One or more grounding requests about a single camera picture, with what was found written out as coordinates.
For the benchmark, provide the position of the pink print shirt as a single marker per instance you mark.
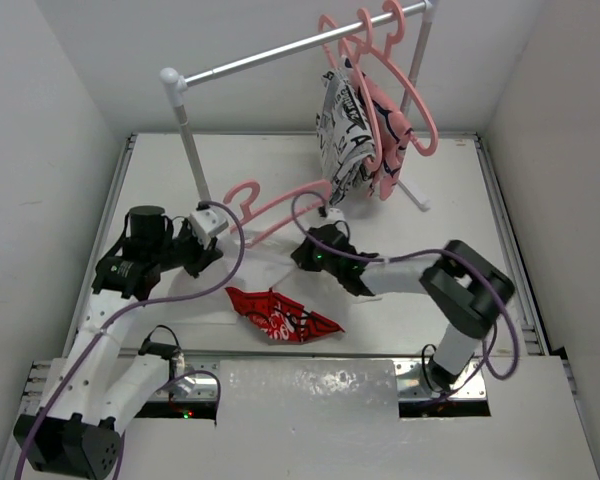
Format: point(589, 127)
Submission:
point(394, 130)

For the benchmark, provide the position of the white red print t-shirt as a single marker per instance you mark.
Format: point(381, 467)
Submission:
point(273, 298)

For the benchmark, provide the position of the silver front mounting rail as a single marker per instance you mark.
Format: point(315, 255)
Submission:
point(326, 375)

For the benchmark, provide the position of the black white print shirt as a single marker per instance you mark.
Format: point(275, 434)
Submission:
point(344, 135)

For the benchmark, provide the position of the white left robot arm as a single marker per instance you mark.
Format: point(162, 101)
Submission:
point(78, 430)

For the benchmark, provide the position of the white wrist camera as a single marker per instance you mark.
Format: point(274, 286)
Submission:
point(207, 224)
point(333, 216)

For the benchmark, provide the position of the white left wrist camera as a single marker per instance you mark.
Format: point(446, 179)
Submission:
point(207, 224)

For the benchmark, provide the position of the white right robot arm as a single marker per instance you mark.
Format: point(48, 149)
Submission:
point(470, 291)

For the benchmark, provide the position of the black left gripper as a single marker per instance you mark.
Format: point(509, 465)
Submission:
point(200, 256)

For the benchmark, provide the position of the pink hanger holding print shirt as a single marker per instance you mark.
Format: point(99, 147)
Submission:
point(350, 47)

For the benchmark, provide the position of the white silver clothes rack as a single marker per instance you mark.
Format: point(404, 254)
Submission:
point(177, 85)

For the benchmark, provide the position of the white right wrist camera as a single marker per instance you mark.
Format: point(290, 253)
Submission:
point(333, 216)

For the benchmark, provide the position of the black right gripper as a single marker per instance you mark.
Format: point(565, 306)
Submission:
point(304, 255)

